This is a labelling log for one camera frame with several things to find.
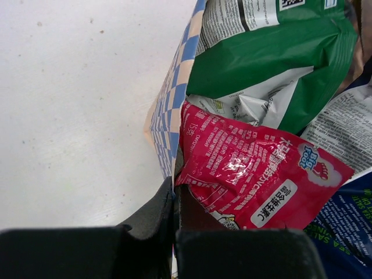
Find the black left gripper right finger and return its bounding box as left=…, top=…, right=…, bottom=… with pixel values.
left=174, top=185, right=326, bottom=278

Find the green snack bag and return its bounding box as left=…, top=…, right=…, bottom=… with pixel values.
left=186, top=1, right=361, bottom=134

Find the blue checkered paper bag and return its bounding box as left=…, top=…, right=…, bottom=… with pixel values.
left=144, top=1, right=206, bottom=178

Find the small pink snack packet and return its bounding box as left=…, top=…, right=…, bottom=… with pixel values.
left=176, top=102, right=354, bottom=230

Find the dark blue chips bag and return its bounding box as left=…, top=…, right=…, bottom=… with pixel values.
left=301, top=83, right=371, bottom=278

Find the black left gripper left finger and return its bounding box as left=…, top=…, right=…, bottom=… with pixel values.
left=1, top=177, right=173, bottom=278

